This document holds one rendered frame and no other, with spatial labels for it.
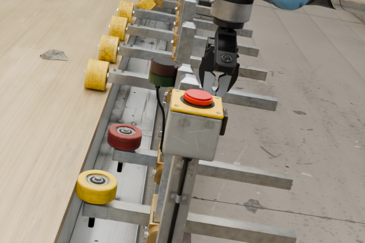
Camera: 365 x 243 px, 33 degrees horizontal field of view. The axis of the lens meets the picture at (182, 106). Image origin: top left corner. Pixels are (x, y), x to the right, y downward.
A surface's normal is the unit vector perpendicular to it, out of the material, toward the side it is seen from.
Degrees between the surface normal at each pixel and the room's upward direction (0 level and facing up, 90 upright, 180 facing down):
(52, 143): 0
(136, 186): 0
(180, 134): 90
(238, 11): 90
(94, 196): 90
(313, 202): 0
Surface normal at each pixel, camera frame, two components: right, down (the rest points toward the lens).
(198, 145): -0.02, 0.37
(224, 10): -0.44, 0.26
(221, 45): 0.18, -0.62
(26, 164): 0.18, -0.91
